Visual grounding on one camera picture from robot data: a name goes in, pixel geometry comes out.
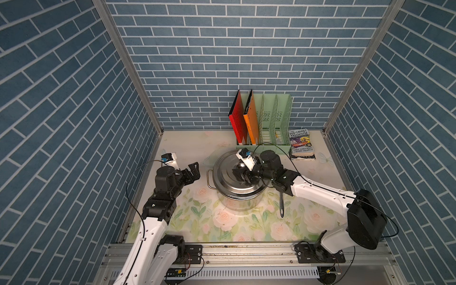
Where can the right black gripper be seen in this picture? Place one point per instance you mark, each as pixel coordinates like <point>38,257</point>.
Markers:
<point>244,174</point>

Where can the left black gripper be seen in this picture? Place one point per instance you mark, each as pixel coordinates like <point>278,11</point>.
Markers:
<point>195,173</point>

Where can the stainless steel stock pot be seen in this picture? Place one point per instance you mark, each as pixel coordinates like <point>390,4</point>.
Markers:
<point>231,204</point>

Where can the stainless steel pot lid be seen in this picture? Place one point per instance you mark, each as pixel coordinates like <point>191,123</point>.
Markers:
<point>226,183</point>

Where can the long steel ladle spoon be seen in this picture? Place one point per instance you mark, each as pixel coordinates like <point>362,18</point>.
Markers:
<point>281,205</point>

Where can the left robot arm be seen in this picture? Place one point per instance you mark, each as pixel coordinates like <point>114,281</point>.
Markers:
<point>153,251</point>

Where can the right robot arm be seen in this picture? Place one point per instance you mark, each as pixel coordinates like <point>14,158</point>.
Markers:
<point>365,221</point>

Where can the floral table mat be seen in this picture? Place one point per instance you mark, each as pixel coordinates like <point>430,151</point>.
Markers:
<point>201,215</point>

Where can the dark book underneath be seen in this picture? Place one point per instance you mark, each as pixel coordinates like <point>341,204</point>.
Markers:
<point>293,157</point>

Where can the treehouse paperback book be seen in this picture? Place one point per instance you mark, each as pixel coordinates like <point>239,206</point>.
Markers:
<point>300,142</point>

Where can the red file folder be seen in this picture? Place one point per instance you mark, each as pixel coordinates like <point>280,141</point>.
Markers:
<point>237,120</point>

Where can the orange file folder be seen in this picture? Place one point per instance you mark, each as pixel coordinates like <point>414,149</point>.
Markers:
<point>250,117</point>

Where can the green plastic file organizer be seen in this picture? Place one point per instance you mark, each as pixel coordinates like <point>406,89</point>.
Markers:
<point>273,114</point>

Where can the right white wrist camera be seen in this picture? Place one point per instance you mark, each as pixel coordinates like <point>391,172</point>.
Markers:
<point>248,160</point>

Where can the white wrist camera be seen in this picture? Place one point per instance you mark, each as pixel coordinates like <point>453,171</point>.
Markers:
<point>248,160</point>
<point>170,159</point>

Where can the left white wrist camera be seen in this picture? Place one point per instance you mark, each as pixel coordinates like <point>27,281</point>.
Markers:
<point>170,159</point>

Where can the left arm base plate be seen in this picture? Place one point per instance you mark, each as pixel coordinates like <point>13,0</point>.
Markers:
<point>192,254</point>

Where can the aluminium front rail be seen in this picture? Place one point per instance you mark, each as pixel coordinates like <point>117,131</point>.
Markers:
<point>281,254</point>

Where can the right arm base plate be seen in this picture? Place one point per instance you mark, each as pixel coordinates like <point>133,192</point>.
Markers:
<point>307,253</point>

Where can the left aluminium corner post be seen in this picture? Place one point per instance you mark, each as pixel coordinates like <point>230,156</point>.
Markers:
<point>113,32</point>

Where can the aluminium corner post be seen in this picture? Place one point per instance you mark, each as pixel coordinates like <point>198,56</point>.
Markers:
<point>113,32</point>
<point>384,25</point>

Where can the right aluminium corner post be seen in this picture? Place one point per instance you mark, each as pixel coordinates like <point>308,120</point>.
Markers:
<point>384,25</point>

